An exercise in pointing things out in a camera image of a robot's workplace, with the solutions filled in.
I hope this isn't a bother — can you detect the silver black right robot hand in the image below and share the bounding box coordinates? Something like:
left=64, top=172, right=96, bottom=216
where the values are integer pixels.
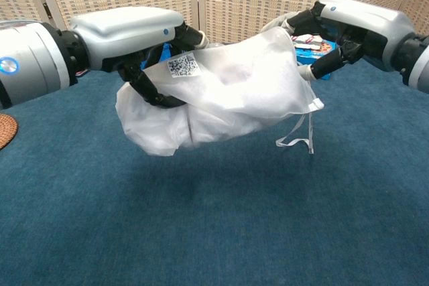
left=281, top=0, right=416, bottom=81

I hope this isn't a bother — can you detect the woven rattan coaster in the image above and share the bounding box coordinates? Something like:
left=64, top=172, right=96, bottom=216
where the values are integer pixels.
left=0, top=114, right=19, bottom=151

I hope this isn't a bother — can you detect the translucent white plastic bag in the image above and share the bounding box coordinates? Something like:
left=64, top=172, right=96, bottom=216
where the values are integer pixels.
left=115, top=17, right=325, bottom=157

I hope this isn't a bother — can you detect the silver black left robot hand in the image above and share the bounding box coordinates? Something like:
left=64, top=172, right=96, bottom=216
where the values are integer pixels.
left=68, top=7, right=210, bottom=109

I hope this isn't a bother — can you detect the teal tablecloth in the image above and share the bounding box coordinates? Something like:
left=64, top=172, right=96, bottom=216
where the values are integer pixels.
left=0, top=54, right=429, bottom=286

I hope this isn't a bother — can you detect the blue fabric pouch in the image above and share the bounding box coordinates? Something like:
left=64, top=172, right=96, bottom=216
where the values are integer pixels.
left=140, top=43, right=177, bottom=70

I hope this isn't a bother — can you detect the white garment with ribbon ties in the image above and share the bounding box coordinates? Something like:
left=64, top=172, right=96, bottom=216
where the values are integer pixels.
left=275, top=111, right=316, bottom=155

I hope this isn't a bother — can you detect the blue cookie box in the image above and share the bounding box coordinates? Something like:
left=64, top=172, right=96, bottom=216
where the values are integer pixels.
left=294, top=40, right=338, bottom=81

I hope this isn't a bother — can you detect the silver foil snack packet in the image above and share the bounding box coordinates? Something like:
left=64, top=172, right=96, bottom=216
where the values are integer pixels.
left=291, top=33, right=324, bottom=49

